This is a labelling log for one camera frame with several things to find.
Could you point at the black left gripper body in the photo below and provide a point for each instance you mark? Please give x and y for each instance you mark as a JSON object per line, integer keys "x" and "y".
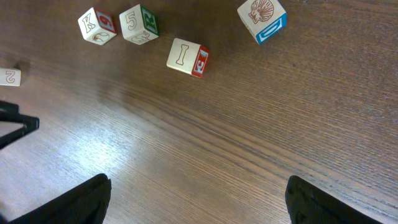
{"x": 10, "y": 113}

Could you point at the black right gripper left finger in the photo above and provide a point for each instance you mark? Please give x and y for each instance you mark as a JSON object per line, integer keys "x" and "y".
{"x": 87, "y": 203}

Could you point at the yellow wooden block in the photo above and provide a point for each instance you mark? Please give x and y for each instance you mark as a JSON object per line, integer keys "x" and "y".
{"x": 10, "y": 77}

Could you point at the wooden block shell picture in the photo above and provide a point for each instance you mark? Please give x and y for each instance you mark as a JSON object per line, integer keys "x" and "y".
{"x": 262, "y": 18}

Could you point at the wooden block letter I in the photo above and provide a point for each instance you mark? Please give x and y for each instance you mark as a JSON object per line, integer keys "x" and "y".
{"x": 188, "y": 57}

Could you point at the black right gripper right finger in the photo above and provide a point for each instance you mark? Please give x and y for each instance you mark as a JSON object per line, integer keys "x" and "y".
{"x": 307, "y": 204}

